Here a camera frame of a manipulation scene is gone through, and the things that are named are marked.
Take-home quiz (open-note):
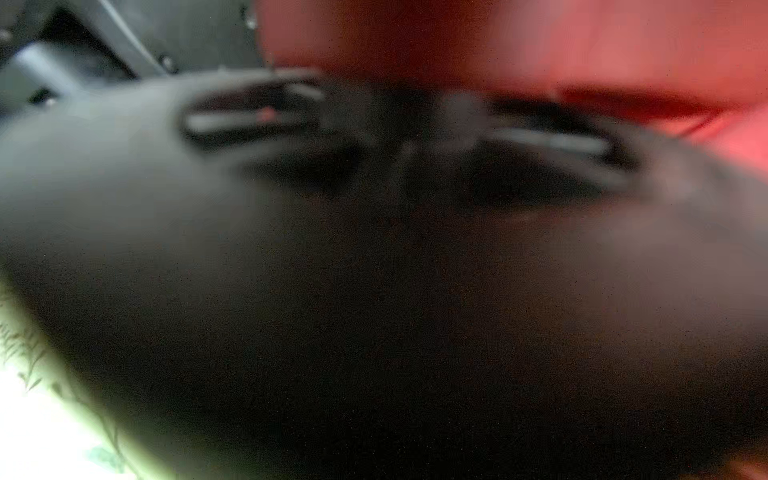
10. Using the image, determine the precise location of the red hard-shell suitcase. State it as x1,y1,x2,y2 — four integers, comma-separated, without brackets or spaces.
0,0,768,480

